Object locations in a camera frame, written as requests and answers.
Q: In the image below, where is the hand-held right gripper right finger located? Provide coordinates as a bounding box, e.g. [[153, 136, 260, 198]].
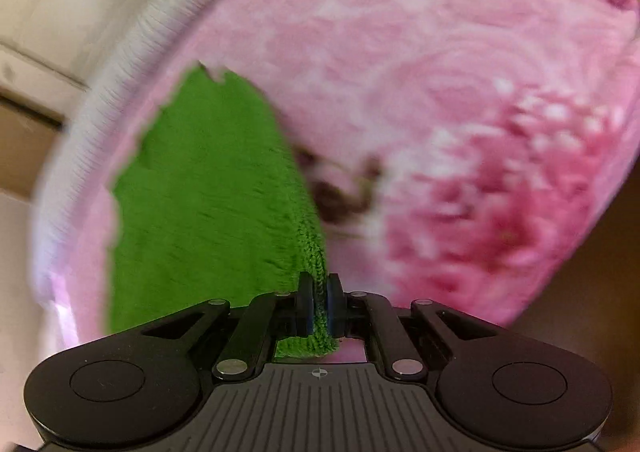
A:
[[326, 273, 506, 381]]

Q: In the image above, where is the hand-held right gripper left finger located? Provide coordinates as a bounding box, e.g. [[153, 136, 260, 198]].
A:
[[125, 272, 317, 381]]

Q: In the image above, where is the green knitted garment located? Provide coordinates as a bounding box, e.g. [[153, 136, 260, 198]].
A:
[[107, 63, 338, 359]]

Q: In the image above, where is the pink floral blanket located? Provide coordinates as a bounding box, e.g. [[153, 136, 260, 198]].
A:
[[30, 0, 640, 363]]

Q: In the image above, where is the white fluffy blanket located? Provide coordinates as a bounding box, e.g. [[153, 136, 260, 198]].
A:
[[30, 0, 251, 303]]

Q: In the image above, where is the cream leather headboard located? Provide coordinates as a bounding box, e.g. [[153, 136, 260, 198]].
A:
[[0, 0, 196, 93]]

